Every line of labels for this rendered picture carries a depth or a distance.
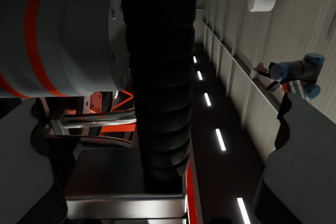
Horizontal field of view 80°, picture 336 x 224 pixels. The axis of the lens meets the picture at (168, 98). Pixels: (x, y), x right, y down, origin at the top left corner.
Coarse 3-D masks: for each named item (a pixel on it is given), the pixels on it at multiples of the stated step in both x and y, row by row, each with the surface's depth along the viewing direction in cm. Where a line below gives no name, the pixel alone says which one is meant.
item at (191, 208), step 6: (132, 96) 720; (120, 102) 737; (108, 126) 403; (114, 126) 403; (120, 126) 403; (126, 126) 403; (132, 126) 403; (102, 132) 806; (186, 186) 298; (192, 186) 298; (192, 192) 289; (192, 198) 281; (192, 204) 274; (192, 210) 267; (192, 216) 260; (192, 222) 254
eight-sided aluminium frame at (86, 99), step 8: (72, 96) 53; (80, 96) 50; (88, 96) 53; (64, 104) 50; (72, 104) 53; (80, 104) 49; (88, 104) 53; (72, 112) 53; (80, 112) 49; (88, 112) 52; (72, 128) 48; (80, 128) 48; (88, 128) 51
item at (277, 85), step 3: (273, 81) 107; (276, 81) 105; (270, 84) 109; (273, 84) 107; (276, 84) 106; (279, 84) 106; (267, 87) 111; (270, 87) 109; (273, 87) 109; (276, 87) 109; (267, 90) 111; (270, 90) 111; (273, 90) 111
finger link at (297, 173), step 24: (288, 96) 10; (288, 120) 8; (312, 120) 8; (288, 144) 7; (312, 144) 7; (264, 168) 6; (288, 168) 6; (312, 168) 6; (264, 192) 6; (288, 192) 5; (312, 192) 5; (264, 216) 6; (288, 216) 5; (312, 216) 5
